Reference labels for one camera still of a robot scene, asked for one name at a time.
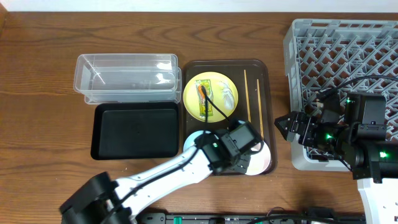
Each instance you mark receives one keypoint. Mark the blue bowl with rice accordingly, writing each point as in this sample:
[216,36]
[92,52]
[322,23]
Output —
[190,140]

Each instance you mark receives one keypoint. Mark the dark brown serving tray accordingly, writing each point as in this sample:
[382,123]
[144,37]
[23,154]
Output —
[234,69]

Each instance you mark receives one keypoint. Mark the green orange snack wrapper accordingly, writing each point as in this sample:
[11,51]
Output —
[203,88]

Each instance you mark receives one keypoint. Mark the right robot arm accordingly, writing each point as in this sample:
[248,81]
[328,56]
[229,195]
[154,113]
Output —
[359,143]

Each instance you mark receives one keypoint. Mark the white lilac bowl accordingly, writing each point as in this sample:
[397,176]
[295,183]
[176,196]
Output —
[260,161]

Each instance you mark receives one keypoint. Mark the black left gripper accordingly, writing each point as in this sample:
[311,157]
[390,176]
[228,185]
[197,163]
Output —
[241,163]

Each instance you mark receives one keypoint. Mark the white napkin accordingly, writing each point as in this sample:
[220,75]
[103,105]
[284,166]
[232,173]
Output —
[227,95]

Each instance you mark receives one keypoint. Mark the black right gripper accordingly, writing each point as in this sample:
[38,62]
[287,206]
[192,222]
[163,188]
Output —
[308,133]

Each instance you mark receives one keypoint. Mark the black plastic bin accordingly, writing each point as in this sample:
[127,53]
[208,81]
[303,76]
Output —
[135,131]

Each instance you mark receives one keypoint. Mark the clear plastic bin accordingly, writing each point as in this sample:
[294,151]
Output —
[128,78]

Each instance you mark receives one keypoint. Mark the grey dishwasher rack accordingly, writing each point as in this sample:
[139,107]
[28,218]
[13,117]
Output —
[322,53]

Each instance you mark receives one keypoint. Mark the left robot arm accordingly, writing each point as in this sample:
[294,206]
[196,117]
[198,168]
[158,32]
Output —
[102,200]

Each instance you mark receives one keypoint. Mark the wooden chopstick left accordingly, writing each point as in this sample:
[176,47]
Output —
[247,96]

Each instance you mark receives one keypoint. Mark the black equipment rail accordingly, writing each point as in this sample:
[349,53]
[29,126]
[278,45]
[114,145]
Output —
[163,217]

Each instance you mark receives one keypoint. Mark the yellow plate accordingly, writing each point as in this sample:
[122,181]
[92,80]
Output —
[190,97]

